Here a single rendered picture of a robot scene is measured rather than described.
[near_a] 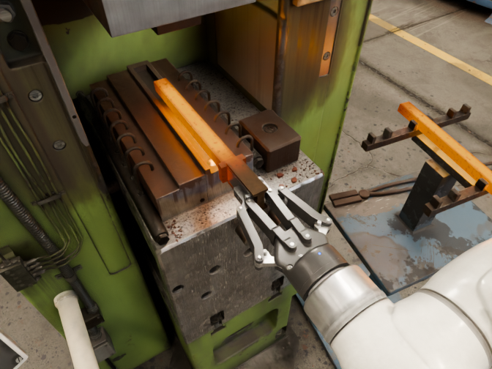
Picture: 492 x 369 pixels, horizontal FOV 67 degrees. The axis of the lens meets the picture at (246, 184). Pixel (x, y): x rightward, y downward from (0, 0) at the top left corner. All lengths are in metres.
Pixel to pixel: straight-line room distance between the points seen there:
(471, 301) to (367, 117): 2.15
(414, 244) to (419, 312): 0.63
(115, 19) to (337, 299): 0.41
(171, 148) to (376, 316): 0.48
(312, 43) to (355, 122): 1.65
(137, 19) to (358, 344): 0.44
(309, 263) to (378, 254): 0.57
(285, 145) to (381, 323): 0.42
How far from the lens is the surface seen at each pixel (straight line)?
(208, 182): 0.70
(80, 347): 0.95
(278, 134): 0.78
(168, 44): 1.09
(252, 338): 1.41
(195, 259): 0.75
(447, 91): 3.01
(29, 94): 0.67
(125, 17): 0.49
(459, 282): 0.49
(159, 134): 0.78
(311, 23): 0.85
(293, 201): 0.56
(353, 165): 2.19
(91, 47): 1.03
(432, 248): 1.09
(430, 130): 0.97
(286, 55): 0.84
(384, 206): 1.14
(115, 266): 1.02
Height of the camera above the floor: 1.48
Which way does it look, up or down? 47 degrees down
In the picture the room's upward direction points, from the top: straight up
